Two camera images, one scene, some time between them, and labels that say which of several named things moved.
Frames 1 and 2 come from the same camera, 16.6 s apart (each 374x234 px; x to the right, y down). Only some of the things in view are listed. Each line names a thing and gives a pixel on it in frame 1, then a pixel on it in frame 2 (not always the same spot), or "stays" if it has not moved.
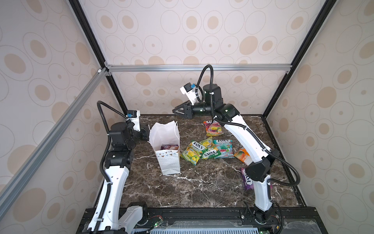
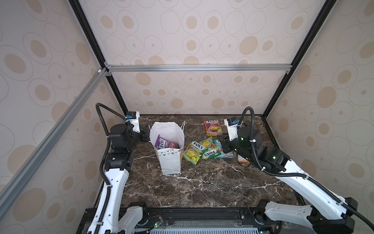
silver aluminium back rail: x=183 y=68 stays
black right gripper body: x=198 y=109 → x=228 y=146
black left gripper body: x=142 y=134 stays
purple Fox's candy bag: x=249 y=183 → x=161 y=143
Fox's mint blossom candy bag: x=226 y=146 stays
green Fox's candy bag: x=210 y=150 stays
